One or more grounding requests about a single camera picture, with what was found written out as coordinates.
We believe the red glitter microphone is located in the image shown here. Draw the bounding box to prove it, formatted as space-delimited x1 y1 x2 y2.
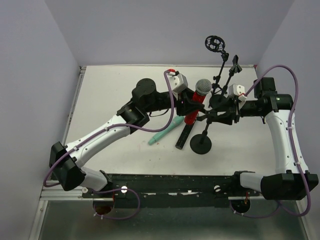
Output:
184 78 212 125

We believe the black round-base mic stand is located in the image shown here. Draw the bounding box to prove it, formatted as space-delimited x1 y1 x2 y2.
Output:
189 114 212 155

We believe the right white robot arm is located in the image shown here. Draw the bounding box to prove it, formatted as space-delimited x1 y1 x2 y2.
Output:
206 77 319 200

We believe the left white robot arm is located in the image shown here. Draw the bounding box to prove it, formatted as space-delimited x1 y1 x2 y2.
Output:
48 78 204 191

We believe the black round-base clip stand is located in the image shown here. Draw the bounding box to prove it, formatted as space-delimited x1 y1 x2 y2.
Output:
209 53 243 110

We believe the teal plastic microphone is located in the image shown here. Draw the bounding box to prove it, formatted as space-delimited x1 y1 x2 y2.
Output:
148 116 185 146

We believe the black glitter microphone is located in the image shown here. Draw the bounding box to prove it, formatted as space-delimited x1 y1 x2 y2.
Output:
175 124 194 150

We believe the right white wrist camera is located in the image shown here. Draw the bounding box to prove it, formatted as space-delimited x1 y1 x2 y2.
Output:
228 84 247 103

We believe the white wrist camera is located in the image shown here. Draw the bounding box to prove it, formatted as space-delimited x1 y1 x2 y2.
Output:
228 84 247 103
167 69 188 94

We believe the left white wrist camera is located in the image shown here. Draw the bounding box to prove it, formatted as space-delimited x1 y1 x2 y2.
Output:
167 69 188 94

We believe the black tripod shock-mount stand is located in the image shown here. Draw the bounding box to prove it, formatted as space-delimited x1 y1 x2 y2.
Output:
200 35 230 101

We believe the black front mounting rail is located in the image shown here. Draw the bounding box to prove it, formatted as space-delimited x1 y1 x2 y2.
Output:
82 174 253 209

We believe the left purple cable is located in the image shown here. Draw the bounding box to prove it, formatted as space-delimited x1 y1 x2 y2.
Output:
42 69 180 221

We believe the aluminium extrusion frame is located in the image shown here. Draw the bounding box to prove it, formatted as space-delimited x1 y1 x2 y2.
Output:
26 66 87 240

